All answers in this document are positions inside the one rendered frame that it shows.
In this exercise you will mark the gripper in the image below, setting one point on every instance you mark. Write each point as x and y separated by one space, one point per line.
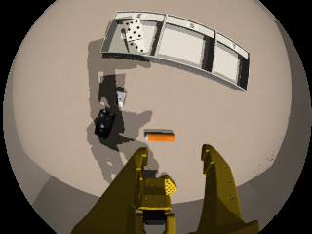
115 210

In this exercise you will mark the white domino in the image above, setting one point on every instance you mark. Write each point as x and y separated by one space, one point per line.
135 39
131 22

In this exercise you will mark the orange aa battery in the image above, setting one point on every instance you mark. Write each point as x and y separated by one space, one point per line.
160 137

